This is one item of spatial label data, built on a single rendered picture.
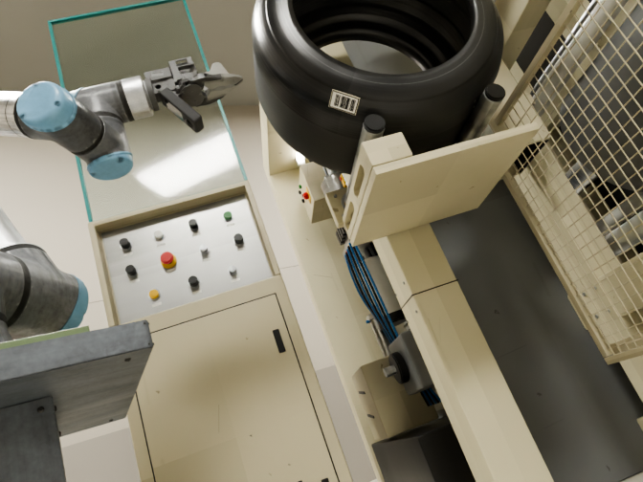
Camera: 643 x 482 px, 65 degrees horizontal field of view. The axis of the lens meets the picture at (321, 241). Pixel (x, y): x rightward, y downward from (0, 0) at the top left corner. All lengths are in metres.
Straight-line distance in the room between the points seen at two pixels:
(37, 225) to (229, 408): 3.00
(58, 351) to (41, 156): 3.98
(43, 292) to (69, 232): 3.20
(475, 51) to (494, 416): 0.82
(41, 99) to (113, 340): 0.50
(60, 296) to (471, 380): 0.91
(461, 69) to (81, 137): 0.78
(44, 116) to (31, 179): 3.50
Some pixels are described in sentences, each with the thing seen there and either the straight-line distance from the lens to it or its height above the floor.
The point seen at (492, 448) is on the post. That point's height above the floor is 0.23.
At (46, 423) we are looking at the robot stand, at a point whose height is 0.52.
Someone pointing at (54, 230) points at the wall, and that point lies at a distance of 4.27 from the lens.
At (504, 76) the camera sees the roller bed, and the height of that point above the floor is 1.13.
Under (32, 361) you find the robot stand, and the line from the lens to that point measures 0.71.
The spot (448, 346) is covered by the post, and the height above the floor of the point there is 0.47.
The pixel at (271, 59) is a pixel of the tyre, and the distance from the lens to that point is 1.17.
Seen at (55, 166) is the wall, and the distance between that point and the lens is 4.58.
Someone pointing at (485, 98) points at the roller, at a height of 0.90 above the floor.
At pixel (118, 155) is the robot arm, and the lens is 1.11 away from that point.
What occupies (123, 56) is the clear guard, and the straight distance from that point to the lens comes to 2.24.
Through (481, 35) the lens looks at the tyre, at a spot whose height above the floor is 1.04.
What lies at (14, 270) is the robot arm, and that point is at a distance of 1.04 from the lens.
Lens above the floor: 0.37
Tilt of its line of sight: 21 degrees up
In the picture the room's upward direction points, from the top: 21 degrees counter-clockwise
